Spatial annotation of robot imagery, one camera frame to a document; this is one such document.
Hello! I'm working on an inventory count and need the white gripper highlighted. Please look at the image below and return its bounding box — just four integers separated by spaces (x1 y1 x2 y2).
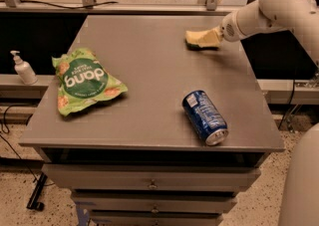
185 10 248 49

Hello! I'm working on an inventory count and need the yellow sponge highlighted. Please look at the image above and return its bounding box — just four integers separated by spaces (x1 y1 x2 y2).
184 30 221 51

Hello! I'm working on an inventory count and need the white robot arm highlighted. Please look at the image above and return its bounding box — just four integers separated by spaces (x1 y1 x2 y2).
185 0 319 226

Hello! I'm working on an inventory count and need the green rice chip bag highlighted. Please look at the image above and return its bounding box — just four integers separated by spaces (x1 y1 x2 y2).
52 48 128 116

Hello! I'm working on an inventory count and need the blue soda can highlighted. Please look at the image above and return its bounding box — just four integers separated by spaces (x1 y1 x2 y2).
182 91 228 146

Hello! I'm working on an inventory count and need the white pump bottle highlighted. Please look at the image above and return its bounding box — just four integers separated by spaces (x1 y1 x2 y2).
11 50 38 85

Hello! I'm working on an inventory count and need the black floor stand foot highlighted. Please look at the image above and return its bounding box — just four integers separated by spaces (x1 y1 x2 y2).
27 173 48 211

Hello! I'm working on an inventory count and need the black cable on ledge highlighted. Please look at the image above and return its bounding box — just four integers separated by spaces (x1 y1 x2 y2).
0 0 119 10

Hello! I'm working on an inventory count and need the black cable on floor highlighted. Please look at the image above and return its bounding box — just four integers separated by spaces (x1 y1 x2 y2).
0 104 56 188

